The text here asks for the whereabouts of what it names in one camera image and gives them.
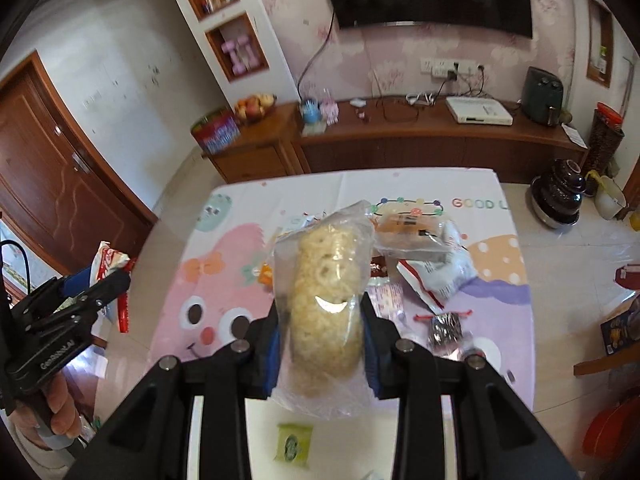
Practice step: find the pink white snack packet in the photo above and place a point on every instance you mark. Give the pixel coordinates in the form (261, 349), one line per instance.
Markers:
(387, 300)

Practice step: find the green snack packet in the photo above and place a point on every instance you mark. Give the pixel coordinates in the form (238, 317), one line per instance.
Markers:
(295, 441)

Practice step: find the dark snack packet red ends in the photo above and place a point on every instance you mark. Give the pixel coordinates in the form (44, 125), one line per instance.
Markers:
(442, 330)

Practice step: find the white red snack packet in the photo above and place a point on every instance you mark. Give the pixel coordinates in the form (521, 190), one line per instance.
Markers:
(442, 275)

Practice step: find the white set-top box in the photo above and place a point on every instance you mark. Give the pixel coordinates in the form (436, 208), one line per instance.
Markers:
(477, 110)

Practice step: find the red plastic stool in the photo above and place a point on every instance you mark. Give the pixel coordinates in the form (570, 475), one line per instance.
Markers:
(615, 435)

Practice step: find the dark blue printed box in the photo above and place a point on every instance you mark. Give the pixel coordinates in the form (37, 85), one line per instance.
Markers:
(620, 332)

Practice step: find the white wall shelf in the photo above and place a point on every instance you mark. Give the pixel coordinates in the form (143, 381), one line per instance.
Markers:
(250, 7)

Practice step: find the brown cake packet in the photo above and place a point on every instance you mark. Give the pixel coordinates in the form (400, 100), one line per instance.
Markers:
(405, 235)

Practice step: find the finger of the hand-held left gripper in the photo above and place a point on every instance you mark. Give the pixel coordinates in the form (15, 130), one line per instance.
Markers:
(112, 282)
(75, 282)

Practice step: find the pink toy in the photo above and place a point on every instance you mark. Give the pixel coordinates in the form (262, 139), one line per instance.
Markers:
(330, 110)

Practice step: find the dark wicker basket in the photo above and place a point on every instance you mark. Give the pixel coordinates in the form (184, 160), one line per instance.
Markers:
(604, 145)

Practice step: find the red tin box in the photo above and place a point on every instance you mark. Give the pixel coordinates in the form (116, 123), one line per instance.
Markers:
(215, 132)

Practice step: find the white paper sheet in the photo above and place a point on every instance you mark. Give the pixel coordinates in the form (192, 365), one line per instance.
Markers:
(572, 135)

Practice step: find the orange snack packet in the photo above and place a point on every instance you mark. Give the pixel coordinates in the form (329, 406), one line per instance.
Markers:
(262, 275)

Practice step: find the person's left hand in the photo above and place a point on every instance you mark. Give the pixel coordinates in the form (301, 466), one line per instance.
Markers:
(65, 405)

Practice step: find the printed cartoon tablecloth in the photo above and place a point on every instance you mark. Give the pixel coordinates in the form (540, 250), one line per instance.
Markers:
(350, 185)

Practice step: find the pink dumbbells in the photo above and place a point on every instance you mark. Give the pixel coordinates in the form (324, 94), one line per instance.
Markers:
(240, 55)

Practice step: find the wall niche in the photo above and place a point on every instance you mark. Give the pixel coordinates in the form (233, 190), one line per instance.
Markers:
(600, 40)

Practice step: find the dark green air fryer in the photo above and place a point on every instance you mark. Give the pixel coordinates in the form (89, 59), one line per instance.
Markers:
(541, 95)

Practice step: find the wooden television cabinet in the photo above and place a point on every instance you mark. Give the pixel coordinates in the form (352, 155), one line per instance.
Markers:
(400, 150)

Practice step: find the brown wooden door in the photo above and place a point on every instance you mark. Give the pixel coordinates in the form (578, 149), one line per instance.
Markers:
(50, 170)

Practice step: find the white wall socket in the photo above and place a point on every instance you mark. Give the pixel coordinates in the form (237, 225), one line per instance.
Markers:
(440, 67)

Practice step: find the fruit bowl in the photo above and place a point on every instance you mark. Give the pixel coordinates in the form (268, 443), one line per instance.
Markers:
(255, 107)

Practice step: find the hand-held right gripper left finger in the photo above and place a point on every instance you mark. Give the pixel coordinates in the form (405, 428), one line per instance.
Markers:
(271, 355)

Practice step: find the red white snack bag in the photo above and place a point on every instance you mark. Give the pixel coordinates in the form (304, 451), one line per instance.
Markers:
(107, 262)

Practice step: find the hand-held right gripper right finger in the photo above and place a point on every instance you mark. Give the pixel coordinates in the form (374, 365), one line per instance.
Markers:
(372, 360)

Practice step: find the small white object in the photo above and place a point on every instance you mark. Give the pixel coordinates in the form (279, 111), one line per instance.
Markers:
(357, 102)

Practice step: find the wooden board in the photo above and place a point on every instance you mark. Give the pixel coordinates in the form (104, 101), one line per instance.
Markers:
(605, 362)

